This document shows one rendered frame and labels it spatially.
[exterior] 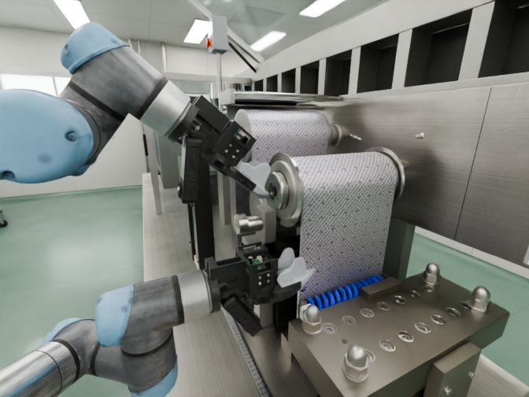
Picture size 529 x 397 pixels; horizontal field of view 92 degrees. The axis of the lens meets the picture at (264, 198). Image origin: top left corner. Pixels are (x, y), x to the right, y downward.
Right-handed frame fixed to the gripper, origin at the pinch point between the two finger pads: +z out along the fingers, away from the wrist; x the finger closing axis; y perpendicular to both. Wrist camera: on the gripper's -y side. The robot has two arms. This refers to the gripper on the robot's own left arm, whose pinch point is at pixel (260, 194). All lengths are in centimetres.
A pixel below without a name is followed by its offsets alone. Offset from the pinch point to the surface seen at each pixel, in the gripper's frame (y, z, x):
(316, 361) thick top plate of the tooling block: -16.3, 13.9, -20.3
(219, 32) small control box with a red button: 37, -21, 50
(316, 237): -0.4, 11.1, -8.2
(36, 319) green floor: -163, -3, 162
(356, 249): 2.6, 22.6, -8.2
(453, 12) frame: 50, 7, -8
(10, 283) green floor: -186, -30, 224
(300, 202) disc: 2.9, 2.6, -8.7
